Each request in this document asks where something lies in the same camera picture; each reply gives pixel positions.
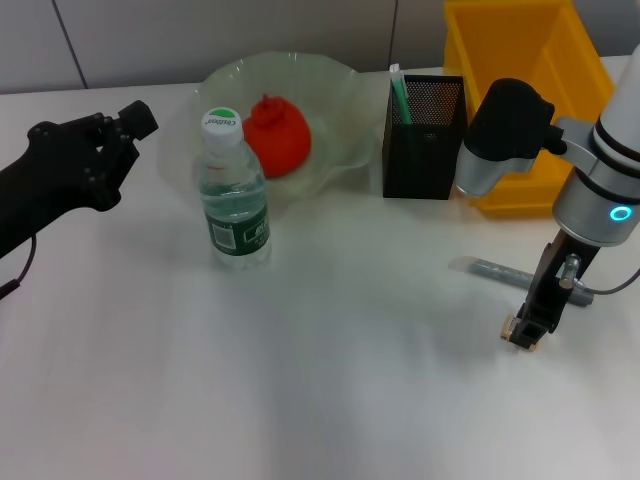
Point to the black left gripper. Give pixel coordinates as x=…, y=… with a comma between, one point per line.
x=45, y=170

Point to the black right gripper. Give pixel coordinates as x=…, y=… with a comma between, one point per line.
x=550, y=285

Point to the beige eraser with barcode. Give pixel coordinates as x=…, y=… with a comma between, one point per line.
x=507, y=327

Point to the grey glitter marker pen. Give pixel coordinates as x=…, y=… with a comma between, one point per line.
x=500, y=272

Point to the clear green-label water bottle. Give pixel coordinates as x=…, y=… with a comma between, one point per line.
x=235, y=240

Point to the orange fruit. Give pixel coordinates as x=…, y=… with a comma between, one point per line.
x=282, y=140

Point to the mint green pen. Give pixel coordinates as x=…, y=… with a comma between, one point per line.
x=401, y=97

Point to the black mesh pen holder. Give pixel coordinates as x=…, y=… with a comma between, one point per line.
x=420, y=160

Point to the pale green glass fruit plate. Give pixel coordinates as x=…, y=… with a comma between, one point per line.
x=340, y=100

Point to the silver metal wrist knob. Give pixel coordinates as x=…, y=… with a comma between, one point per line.
x=570, y=270

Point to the yellow plastic storage bin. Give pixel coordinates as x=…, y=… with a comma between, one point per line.
x=505, y=40

